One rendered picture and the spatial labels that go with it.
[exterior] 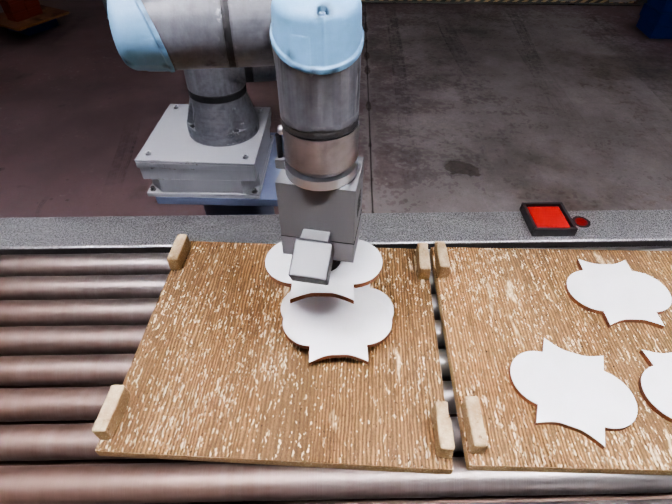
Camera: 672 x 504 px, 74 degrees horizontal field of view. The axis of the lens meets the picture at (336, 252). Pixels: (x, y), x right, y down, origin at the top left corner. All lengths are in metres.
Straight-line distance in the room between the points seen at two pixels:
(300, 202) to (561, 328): 0.42
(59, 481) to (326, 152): 0.47
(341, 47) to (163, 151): 0.66
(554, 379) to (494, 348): 0.08
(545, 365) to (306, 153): 0.42
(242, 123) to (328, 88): 0.59
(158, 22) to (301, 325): 0.38
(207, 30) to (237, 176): 0.50
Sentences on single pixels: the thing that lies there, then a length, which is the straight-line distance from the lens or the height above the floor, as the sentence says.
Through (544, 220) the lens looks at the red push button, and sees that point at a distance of 0.89.
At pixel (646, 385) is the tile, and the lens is 0.70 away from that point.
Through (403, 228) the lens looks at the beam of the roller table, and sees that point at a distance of 0.82.
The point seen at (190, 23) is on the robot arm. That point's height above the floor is 1.32.
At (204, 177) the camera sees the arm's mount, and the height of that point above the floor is 0.92.
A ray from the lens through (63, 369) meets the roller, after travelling 0.73.
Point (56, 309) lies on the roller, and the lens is 0.80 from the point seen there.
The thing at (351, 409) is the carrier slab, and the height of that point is 0.94.
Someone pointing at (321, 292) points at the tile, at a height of 1.05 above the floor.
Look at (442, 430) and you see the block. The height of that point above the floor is 0.96.
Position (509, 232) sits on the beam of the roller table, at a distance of 0.86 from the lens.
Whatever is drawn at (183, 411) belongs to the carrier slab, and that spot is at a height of 0.94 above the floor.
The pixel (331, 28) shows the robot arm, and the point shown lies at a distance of 0.38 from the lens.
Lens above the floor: 1.46
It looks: 45 degrees down
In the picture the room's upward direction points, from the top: straight up
